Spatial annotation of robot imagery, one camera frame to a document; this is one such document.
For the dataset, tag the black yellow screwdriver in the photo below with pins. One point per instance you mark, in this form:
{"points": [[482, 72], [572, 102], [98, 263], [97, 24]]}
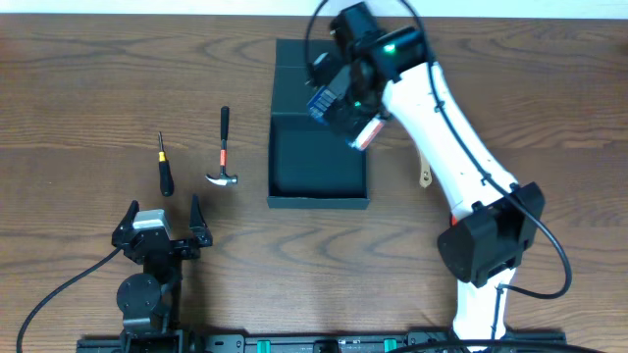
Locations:
{"points": [[167, 186]]}

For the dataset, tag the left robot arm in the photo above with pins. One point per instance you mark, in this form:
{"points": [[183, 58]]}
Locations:
{"points": [[150, 300]]}

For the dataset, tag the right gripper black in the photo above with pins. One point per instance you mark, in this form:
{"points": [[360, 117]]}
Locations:
{"points": [[344, 121]]}

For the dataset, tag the small claw hammer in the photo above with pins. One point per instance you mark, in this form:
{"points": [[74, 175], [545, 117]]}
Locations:
{"points": [[223, 178]]}

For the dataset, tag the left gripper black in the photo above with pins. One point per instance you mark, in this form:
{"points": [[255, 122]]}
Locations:
{"points": [[182, 246]]}

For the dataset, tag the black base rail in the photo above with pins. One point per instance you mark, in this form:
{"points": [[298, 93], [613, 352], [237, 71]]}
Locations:
{"points": [[431, 340]]}

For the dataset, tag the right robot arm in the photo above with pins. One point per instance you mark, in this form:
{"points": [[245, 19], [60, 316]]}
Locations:
{"points": [[379, 75]]}

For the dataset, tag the orange scraper wooden handle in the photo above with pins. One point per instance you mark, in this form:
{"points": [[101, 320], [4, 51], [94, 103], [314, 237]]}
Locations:
{"points": [[425, 171]]}

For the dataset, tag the blue precision screwdriver set case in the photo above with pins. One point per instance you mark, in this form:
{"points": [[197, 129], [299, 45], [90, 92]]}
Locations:
{"points": [[356, 123]]}

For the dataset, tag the dark green open box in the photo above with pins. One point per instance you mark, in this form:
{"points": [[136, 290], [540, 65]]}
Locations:
{"points": [[309, 167]]}

